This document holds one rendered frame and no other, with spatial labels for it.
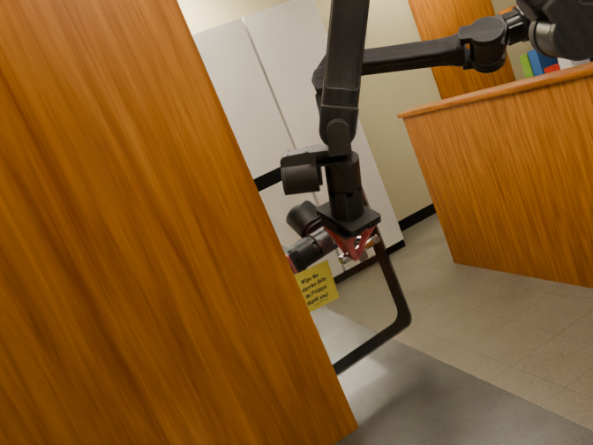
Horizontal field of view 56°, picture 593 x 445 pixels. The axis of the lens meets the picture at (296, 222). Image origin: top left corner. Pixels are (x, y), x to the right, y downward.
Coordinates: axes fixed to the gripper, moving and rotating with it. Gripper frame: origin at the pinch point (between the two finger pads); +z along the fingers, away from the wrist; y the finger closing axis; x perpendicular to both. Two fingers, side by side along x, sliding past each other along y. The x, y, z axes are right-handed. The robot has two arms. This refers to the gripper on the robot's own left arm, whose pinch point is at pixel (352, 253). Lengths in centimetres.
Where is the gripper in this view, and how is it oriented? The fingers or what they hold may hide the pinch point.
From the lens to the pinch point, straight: 100.4
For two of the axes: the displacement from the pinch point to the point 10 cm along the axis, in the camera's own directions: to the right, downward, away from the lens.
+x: 8.0, -4.3, 4.1
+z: 1.5, 8.1, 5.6
